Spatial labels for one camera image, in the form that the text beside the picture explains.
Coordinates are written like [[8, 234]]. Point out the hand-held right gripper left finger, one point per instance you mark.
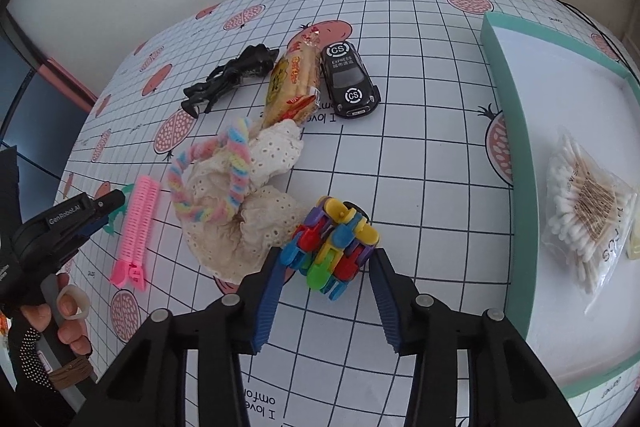
[[267, 302]]

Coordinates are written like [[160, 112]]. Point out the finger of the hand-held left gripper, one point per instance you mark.
[[95, 223], [110, 200]]

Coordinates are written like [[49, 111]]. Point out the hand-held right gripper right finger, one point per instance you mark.
[[387, 302]]

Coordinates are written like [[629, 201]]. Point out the teal toy figure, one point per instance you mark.
[[114, 223]]

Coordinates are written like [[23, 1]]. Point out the pink hair roller clip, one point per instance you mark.
[[140, 227]]

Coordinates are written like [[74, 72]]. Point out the colourful plastic block toy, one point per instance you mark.
[[330, 252]]

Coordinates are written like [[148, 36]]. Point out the cream lace cloth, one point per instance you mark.
[[220, 237]]

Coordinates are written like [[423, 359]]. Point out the pastel chenille loop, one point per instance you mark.
[[240, 157]]

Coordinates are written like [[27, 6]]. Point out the black toy car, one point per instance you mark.
[[347, 82]]

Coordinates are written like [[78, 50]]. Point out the teal box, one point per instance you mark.
[[550, 107]]

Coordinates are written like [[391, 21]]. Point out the person's left hand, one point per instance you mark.
[[70, 332]]

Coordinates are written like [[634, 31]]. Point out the pink strip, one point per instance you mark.
[[65, 79]]

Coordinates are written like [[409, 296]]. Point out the brown wrist band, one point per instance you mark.
[[70, 372]]

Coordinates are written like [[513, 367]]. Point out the grid-print tablecloth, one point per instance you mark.
[[425, 157]]

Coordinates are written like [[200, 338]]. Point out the black toy figure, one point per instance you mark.
[[235, 69]]

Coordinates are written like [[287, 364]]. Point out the yellow snack packet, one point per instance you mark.
[[290, 82]]

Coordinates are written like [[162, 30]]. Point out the bag of cotton swabs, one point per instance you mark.
[[585, 207]]

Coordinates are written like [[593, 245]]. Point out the cream hair claw clip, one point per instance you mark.
[[635, 247]]

